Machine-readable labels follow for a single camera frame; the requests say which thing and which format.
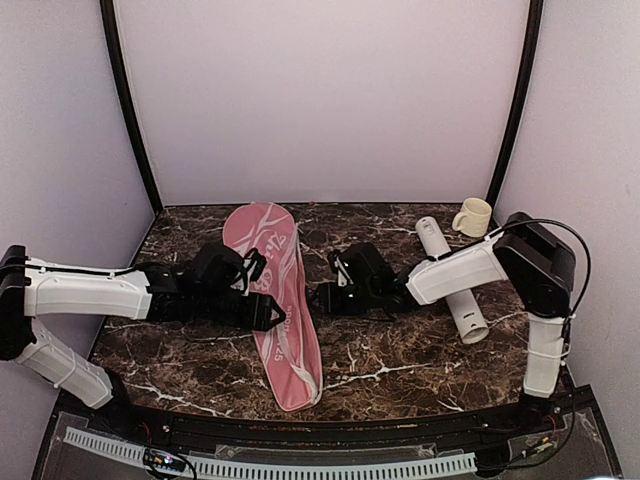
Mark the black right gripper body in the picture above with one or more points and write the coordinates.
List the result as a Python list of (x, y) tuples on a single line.
[(351, 305)]

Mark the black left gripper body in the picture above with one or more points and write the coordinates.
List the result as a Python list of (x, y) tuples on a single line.
[(213, 307)]

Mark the pink racket cover bag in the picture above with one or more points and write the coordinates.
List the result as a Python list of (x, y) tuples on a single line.
[(290, 352)]

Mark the white shuttlecock tube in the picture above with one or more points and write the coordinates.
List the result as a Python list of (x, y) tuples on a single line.
[(431, 285)]

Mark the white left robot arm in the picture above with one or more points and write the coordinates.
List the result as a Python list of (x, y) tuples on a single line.
[(31, 288)]

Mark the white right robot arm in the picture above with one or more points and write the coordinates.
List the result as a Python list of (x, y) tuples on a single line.
[(539, 266)]

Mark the cream ceramic mug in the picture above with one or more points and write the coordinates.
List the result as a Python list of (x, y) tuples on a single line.
[(473, 218)]

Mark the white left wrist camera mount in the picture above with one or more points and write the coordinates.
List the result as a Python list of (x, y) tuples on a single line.
[(253, 264)]

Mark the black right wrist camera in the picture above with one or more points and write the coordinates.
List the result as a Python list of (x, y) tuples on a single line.
[(338, 268)]

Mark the black front table rail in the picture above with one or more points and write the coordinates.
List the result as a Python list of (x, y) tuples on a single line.
[(482, 428)]

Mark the white slotted cable duct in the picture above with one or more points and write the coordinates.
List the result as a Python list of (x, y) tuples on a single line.
[(156, 460)]

